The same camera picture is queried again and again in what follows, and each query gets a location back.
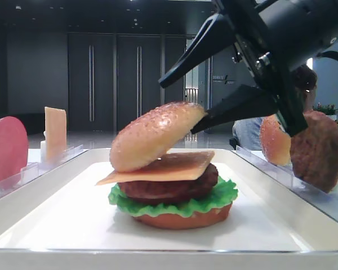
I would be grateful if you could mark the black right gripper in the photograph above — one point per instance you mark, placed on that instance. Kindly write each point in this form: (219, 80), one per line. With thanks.
(274, 38)

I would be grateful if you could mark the sesame top bun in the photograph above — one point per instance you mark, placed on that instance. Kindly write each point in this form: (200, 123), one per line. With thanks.
(151, 135)

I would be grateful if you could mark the sesame bun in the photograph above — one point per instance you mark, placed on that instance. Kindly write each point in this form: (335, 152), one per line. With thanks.
(275, 143)
(151, 135)

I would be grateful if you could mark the orange cheese slice on burger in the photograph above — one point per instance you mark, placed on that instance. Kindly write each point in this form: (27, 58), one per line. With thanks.
(180, 166)

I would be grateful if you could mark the upright brown meat patty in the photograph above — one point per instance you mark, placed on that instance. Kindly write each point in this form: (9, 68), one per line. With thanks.
(316, 146)

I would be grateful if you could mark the green lettuce under cheese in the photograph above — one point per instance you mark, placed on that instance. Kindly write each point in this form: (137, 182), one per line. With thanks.
(223, 194)

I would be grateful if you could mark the brown patty under cheese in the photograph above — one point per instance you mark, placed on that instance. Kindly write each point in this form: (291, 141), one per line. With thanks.
(154, 193)

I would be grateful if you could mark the upright orange cheese slice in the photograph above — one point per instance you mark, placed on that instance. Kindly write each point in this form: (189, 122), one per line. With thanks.
(55, 128)

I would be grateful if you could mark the red tomato slice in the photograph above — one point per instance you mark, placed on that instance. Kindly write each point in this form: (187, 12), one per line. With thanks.
(14, 147)

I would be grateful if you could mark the clear holder top right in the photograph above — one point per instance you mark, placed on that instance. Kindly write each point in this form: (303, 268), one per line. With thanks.
(259, 160)

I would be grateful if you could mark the clear holder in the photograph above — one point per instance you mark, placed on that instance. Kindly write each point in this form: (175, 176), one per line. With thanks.
(323, 178)
(25, 175)
(48, 163)
(259, 160)

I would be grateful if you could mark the potted plant in background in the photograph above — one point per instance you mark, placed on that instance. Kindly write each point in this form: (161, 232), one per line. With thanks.
(330, 110)

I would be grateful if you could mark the dark double door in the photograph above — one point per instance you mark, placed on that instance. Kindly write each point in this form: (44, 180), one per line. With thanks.
(113, 79)

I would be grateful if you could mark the clear holder middle right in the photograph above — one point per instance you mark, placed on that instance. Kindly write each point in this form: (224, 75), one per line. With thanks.
(323, 178)

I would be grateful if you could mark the bottom bun of burger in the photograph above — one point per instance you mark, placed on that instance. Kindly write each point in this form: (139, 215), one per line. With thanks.
(177, 222)

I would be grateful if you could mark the clear holder top left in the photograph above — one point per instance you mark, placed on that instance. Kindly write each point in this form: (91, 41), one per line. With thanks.
(48, 163)

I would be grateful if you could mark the clear holder middle left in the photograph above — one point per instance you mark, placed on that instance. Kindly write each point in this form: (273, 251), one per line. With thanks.
(25, 175)

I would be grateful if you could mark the white metal serving tray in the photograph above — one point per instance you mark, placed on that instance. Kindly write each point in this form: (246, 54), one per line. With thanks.
(62, 220)

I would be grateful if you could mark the clear right rail strip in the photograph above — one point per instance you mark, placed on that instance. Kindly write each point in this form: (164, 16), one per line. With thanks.
(327, 202)

